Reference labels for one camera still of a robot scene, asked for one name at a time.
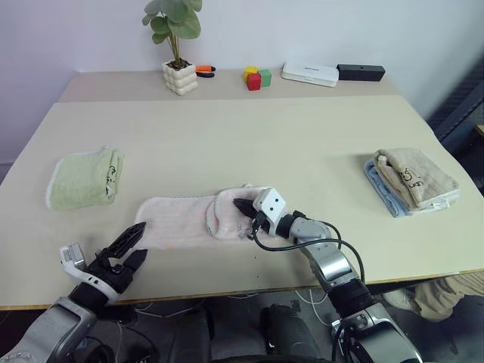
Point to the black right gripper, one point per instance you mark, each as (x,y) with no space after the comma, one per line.
(259,227)

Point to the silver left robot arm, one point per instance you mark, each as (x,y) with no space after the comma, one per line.
(49,329)

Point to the green plant in white pot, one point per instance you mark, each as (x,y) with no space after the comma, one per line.
(180,79)

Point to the pink towel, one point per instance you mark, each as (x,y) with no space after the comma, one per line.
(177,223)

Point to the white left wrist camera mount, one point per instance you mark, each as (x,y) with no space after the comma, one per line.
(73,257)

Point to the green cube block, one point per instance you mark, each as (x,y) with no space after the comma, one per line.
(266,78)

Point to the red cube block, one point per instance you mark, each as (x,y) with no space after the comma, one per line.
(254,82)

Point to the folded beige towel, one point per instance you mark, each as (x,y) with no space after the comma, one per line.
(423,177)

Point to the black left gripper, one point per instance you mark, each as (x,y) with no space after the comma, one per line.
(111,276)

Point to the ribbed dark chair back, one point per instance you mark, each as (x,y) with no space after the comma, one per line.
(459,113)

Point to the orange black marker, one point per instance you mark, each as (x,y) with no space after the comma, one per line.
(206,69)

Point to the yellow cube block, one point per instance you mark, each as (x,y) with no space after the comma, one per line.
(250,71)

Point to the folded green towel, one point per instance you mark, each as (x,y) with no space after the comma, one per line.
(77,181)

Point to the long black box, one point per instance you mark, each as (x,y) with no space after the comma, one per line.
(361,72)

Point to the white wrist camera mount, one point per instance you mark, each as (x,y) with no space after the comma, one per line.
(273,206)
(73,257)

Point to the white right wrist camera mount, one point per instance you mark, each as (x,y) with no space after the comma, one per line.
(273,206)

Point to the person's beige trouser leg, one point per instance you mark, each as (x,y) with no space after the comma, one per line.
(438,298)

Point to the white shoe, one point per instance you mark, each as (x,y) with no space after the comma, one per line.
(399,299)

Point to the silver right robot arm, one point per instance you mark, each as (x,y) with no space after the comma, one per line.
(336,264)

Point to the flat white box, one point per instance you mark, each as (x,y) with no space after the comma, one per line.
(309,73)

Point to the folded blue towel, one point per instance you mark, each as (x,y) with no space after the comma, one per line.
(385,193)

